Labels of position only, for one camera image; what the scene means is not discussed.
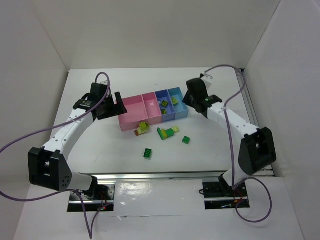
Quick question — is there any lime lego brick long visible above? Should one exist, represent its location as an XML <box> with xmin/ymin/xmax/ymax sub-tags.
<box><xmin>171</xmin><ymin>96</ymin><xmax>179</xmax><ymax>106</ymax></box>

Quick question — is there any lime lego brick small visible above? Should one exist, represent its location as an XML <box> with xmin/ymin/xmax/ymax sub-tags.
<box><xmin>160</xmin><ymin>100</ymin><xmax>168</xmax><ymax>108</ymax></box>

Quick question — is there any dark green lego brick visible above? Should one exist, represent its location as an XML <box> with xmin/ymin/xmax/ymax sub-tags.
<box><xmin>143</xmin><ymin>148</ymin><xmax>152</xmax><ymax>159</ymax></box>
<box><xmin>182</xmin><ymin>136</ymin><xmax>191</xmax><ymax>145</ymax></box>

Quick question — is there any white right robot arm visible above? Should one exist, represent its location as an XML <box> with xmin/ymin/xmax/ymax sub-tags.
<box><xmin>182</xmin><ymin>78</ymin><xmax>277</xmax><ymax>188</ymax></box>

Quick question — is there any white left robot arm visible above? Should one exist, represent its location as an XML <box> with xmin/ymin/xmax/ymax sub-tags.
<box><xmin>28</xmin><ymin>83</ymin><xmax>128</xmax><ymax>195</ymax></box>

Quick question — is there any light blue bin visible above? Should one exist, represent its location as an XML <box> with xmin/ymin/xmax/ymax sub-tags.
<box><xmin>168</xmin><ymin>87</ymin><xmax>189</xmax><ymax>120</ymax></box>

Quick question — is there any large pink bin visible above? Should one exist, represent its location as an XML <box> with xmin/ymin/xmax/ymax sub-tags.
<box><xmin>118</xmin><ymin>95</ymin><xmax>148</xmax><ymax>132</ymax></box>

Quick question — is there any purple-blue bin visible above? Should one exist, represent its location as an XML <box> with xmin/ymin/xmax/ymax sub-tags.
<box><xmin>155</xmin><ymin>90</ymin><xmax>176</xmax><ymax>122</ymax></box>

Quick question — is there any yellow-green brown lego stack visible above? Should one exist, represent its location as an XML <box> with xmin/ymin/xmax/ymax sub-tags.
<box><xmin>134</xmin><ymin>121</ymin><xmax>150</xmax><ymax>137</ymax></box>

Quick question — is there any green yellow lego assembly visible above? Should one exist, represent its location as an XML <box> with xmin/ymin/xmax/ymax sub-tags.
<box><xmin>156</xmin><ymin>125</ymin><xmax>180</xmax><ymax>141</ymax></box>

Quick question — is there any dark green lego brick front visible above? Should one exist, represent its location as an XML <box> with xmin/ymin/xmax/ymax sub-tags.
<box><xmin>143</xmin><ymin>148</ymin><xmax>152</xmax><ymax>159</ymax></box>

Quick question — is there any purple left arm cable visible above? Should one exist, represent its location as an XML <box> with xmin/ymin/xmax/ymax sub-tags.
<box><xmin>0</xmin><ymin>72</ymin><xmax>112</xmax><ymax>240</ymax></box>

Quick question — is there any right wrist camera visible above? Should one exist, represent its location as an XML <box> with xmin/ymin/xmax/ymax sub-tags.
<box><xmin>204</xmin><ymin>95</ymin><xmax>223</xmax><ymax>106</ymax></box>

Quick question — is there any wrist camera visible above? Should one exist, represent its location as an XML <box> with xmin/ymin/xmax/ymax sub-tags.
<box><xmin>204</xmin><ymin>95</ymin><xmax>223</xmax><ymax>106</ymax></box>
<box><xmin>73</xmin><ymin>99</ymin><xmax>95</xmax><ymax>111</ymax></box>

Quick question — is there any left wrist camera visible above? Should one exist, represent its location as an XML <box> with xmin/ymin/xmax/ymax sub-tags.
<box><xmin>73</xmin><ymin>99</ymin><xmax>95</xmax><ymax>111</ymax></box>

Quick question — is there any aluminium rail front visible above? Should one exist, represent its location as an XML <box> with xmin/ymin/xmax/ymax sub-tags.
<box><xmin>85</xmin><ymin>171</ymin><xmax>224</xmax><ymax>182</ymax></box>

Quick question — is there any aluminium rail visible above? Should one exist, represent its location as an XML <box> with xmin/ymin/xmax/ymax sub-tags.
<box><xmin>234</xmin><ymin>67</ymin><xmax>276</xmax><ymax>177</ymax></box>
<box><xmin>85</xmin><ymin>171</ymin><xmax>224</xmax><ymax>182</ymax></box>

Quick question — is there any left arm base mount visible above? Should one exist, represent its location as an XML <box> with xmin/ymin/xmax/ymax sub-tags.
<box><xmin>67</xmin><ymin>182</ymin><xmax>116</xmax><ymax>213</ymax></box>

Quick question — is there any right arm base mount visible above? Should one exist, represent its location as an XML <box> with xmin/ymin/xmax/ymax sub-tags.
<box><xmin>198</xmin><ymin>180</ymin><xmax>250</xmax><ymax>210</ymax></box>

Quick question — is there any aluminium rail right side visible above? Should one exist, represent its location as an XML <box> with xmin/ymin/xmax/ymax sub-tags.
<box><xmin>234</xmin><ymin>67</ymin><xmax>276</xmax><ymax>177</ymax></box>

